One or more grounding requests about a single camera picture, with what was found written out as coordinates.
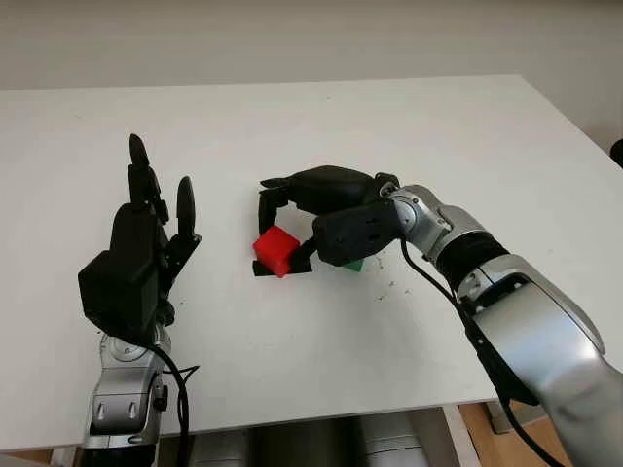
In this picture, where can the red wooden block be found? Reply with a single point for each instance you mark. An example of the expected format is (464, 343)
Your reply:
(275, 250)

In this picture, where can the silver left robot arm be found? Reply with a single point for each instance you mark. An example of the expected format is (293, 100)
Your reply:
(121, 389)

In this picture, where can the green wooden block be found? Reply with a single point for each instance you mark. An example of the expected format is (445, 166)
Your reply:
(354, 266)

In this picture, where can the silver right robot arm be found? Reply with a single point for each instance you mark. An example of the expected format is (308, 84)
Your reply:
(535, 311)

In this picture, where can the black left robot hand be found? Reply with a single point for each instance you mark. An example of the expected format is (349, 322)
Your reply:
(136, 224)

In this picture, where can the white table leg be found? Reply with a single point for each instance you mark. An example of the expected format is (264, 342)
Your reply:
(455, 438)
(63, 457)

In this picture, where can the black chair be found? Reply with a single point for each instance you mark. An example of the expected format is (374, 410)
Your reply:
(618, 154)

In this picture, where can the grey furniture foot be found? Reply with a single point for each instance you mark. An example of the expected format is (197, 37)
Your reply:
(516, 418)

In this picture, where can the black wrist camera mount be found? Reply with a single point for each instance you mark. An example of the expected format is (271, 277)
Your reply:
(355, 233)
(119, 297)

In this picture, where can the black tape mark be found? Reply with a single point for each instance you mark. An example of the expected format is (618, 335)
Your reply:
(260, 271)

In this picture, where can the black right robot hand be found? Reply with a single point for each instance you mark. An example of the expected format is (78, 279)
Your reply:
(331, 187)

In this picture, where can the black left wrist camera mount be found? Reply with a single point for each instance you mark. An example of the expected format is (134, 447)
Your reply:
(119, 297)

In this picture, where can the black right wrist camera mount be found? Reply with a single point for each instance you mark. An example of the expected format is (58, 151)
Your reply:
(355, 233)

